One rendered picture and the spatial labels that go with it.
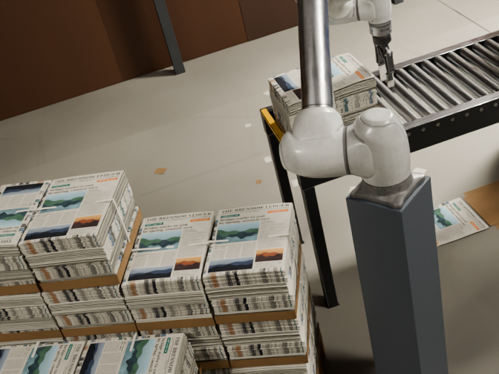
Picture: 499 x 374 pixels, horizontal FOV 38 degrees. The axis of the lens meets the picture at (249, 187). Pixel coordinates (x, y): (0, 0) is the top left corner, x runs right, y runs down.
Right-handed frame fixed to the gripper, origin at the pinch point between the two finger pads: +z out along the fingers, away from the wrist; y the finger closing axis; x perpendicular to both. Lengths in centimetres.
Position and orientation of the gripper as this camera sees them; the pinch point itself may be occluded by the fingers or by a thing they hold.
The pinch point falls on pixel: (386, 77)
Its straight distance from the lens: 314.9
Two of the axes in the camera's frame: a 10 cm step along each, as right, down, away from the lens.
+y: 2.6, 5.1, -8.2
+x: 9.4, -3.2, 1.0
